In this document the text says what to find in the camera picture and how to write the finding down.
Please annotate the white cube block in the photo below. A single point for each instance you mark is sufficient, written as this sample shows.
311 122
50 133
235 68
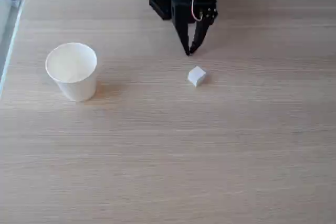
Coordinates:
196 75

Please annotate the white paper cup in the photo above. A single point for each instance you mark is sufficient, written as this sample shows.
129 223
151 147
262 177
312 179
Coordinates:
72 72

